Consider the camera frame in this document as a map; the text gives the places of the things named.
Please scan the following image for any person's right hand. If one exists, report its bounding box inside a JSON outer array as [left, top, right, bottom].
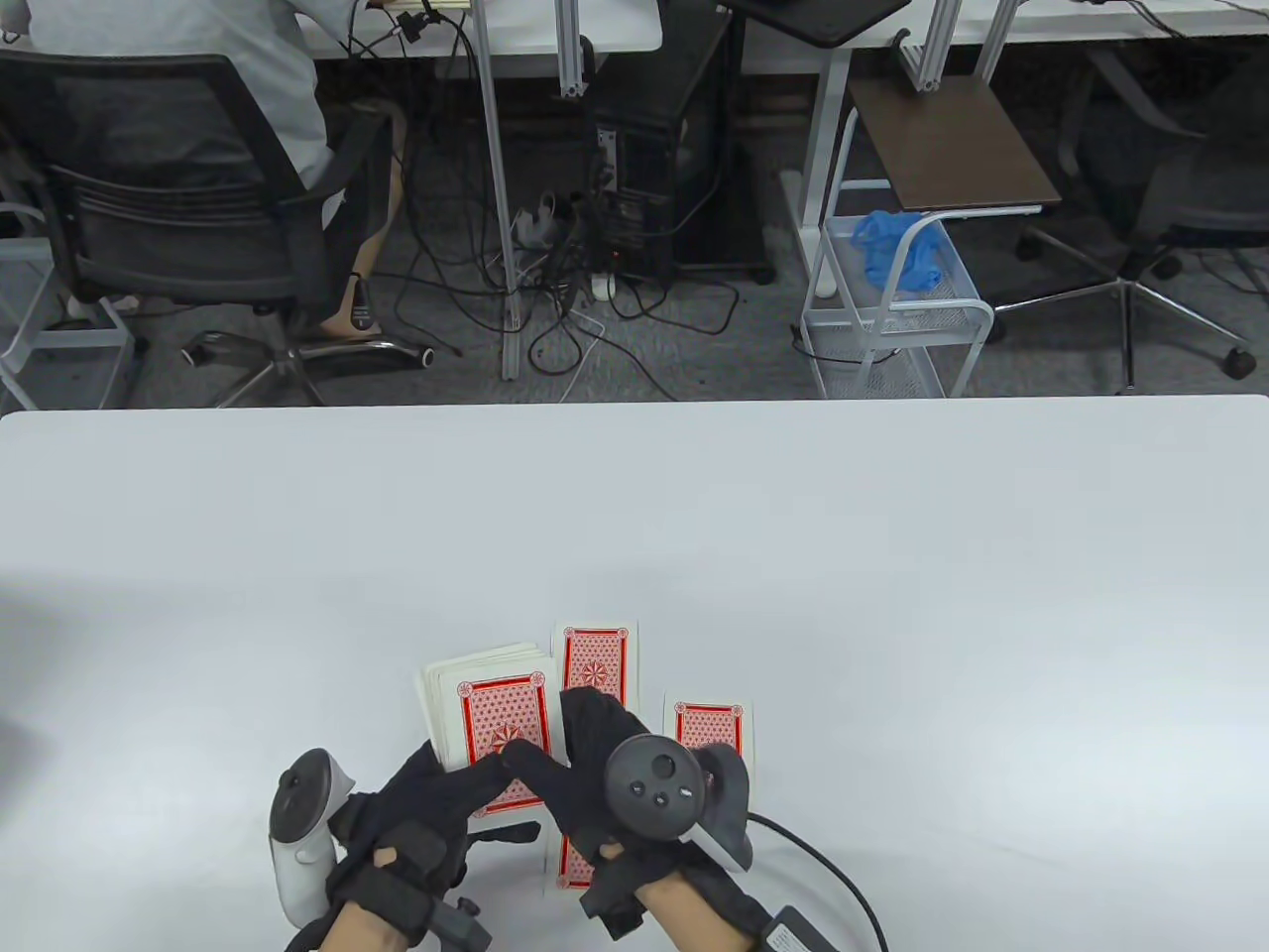
[[501, 686, 766, 941]]

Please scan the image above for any person's left hand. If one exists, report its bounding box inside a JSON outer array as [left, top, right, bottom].
[[322, 739, 544, 943]]

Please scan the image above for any deck of red-backed playing cards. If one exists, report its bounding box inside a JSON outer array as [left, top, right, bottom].
[[416, 643, 566, 836]]

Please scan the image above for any person's right forearm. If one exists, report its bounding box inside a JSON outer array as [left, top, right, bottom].
[[630, 873, 735, 952]]

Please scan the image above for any person's left forearm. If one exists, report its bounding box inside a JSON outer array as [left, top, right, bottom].
[[288, 897, 417, 952]]

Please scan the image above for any dark grey right controller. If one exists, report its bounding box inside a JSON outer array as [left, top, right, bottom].
[[603, 736, 754, 874]]

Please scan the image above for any grey and white left controller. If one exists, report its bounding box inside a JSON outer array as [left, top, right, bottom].
[[270, 749, 358, 923]]

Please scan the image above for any white power strip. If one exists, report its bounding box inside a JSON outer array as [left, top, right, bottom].
[[511, 193, 561, 249]]

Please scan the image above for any white metal rack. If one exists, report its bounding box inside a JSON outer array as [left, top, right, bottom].
[[0, 203, 135, 410]]

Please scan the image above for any black mesh office chair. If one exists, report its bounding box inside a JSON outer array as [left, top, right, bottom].
[[0, 50, 437, 408]]

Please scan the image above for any blue plastic bag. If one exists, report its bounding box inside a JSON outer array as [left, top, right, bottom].
[[853, 210, 948, 296]]

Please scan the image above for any black computer tower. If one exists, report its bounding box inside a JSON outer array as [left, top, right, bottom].
[[585, 10, 776, 289]]

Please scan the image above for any brown wooden board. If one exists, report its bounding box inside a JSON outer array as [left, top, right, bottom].
[[848, 74, 1062, 214]]

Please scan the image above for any white office desk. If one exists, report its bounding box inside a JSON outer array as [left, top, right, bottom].
[[744, 0, 1269, 298], [288, 0, 663, 59]]

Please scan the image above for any black tray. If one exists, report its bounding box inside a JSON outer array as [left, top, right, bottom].
[[716, 0, 911, 49]]

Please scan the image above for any dark grey office chair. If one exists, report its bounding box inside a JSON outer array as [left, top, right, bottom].
[[991, 45, 1269, 393]]

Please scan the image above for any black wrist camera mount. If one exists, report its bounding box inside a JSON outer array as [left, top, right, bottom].
[[426, 897, 494, 952]]

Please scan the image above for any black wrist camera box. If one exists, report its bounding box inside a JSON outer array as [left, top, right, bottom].
[[758, 904, 824, 952]]

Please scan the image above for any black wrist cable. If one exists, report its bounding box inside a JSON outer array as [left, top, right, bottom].
[[746, 811, 890, 952]]

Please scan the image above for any tangle of black cables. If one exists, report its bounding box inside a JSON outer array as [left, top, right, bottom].
[[337, 0, 740, 403]]

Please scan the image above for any white wire cart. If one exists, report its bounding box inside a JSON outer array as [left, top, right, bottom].
[[801, 104, 995, 400]]

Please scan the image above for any long aluminium profile post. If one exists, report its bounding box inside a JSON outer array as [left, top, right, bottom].
[[471, 0, 523, 383]]

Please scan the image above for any short aluminium profile post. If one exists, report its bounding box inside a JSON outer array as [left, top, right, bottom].
[[972, 0, 1022, 85], [555, 0, 588, 98], [897, 0, 963, 92]]

